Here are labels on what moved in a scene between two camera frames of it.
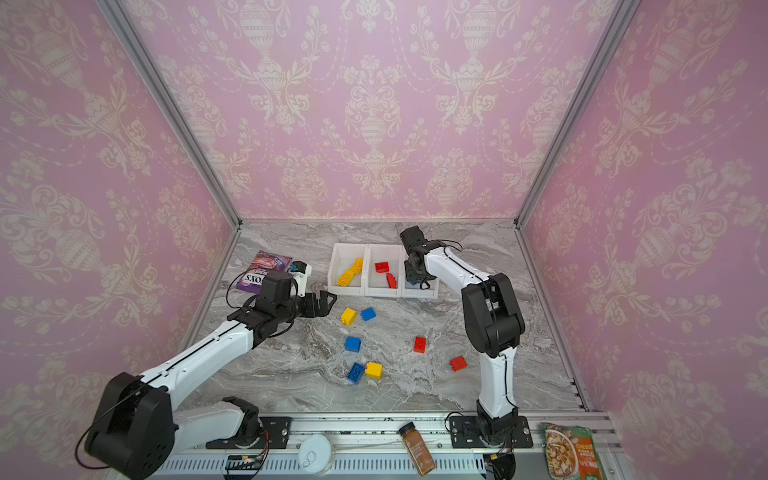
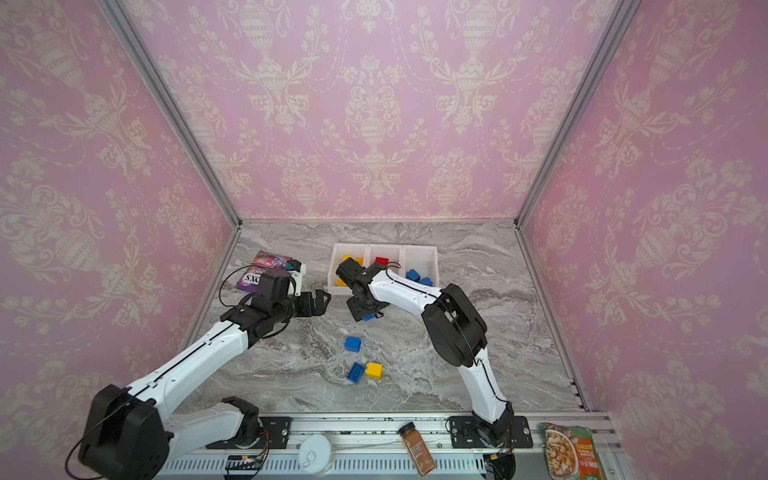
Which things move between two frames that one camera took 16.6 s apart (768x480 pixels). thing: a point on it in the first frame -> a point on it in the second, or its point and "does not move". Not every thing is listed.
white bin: [346, 274] does not move
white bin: [383, 270] does not move
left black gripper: [324, 309] does not move
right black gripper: [417, 270] -> [363, 303]
